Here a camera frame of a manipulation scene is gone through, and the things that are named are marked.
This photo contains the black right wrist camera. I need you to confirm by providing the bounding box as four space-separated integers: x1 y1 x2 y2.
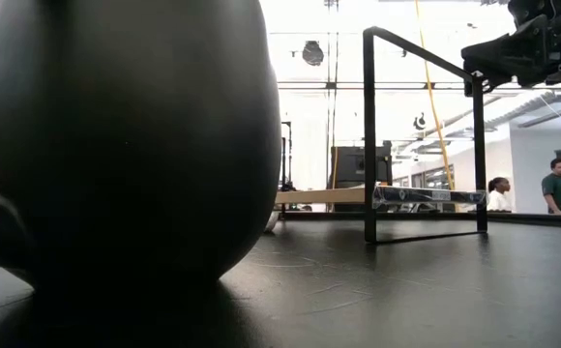
507 0 561 28

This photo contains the wooden cutting board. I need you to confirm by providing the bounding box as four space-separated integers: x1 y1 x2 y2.
275 26 489 246

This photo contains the black computer tower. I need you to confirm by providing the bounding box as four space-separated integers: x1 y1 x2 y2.
331 142 393 214

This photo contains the black metal table frame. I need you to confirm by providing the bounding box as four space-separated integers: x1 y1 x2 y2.
278 210 561 229

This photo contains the black mug green inside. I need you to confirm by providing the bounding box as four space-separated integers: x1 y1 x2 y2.
0 0 282 291

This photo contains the yellow cable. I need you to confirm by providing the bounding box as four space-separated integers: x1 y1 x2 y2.
414 0 456 192

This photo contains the black round hanging fixture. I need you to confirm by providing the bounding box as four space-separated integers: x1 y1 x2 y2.
302 40 325 68

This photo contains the black slim stand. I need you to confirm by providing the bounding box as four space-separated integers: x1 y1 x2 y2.
280 120 295 214

